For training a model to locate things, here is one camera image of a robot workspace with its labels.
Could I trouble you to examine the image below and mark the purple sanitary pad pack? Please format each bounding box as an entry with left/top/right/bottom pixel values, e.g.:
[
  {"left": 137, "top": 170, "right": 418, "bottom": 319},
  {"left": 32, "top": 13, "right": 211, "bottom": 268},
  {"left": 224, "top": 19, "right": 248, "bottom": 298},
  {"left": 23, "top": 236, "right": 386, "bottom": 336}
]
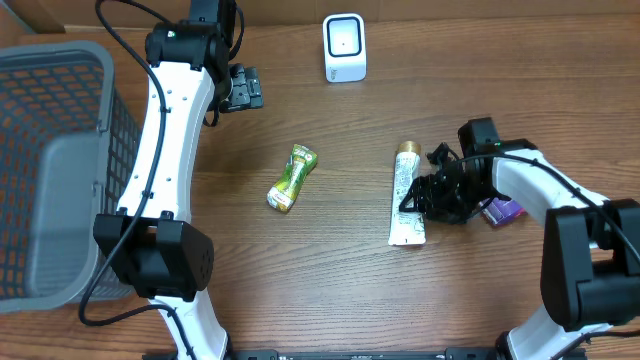
[{"left": 480, "top": 199, "right": 527, "bottom": 227}]

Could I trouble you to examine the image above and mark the white tube with gold cap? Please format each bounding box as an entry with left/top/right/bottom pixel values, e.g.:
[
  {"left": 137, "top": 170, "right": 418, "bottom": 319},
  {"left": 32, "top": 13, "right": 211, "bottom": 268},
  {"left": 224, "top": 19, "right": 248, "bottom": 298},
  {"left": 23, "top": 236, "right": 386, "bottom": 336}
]
[{"left": 388, "top": 141, "right": 426, "bottom": 246}]

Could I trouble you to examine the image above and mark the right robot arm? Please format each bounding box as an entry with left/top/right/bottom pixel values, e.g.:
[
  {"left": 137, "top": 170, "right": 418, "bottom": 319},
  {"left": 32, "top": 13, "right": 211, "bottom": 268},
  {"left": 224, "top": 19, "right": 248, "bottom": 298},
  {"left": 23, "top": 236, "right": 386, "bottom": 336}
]
[{"left": 398, "top": 117, "right": 639, "bottom": 360}]

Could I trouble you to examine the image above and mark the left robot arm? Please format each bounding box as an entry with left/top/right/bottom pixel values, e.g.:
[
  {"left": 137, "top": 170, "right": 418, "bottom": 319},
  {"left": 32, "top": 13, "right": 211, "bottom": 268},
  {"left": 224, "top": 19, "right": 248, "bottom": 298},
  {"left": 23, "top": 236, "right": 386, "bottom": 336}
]
[{"left": 79, "top": 1, "right": 263, "bottom": 359}]

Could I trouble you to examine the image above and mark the white barcode scanner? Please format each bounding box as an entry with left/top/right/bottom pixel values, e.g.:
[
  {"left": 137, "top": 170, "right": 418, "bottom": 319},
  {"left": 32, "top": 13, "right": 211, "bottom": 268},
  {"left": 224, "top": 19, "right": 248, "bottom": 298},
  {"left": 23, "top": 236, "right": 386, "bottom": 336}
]
[{"left": 322, "top": 13, "right": 367, "bottom": 83}]

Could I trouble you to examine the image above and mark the grey plastic shopping basket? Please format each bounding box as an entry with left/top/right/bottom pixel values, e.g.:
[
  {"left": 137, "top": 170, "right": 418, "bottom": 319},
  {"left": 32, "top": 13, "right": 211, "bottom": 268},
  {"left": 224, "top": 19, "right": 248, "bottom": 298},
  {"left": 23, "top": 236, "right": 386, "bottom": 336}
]
[{"left": 1, "top": 41, "right": 141, "bottom": 313}]

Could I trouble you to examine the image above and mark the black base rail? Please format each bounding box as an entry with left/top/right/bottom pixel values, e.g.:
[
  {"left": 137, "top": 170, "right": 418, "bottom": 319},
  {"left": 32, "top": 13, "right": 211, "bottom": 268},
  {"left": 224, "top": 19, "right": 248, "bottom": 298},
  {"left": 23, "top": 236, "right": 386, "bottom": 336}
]
[{"left": 223, "top": 347, "right": 507, "bottom": 360}]

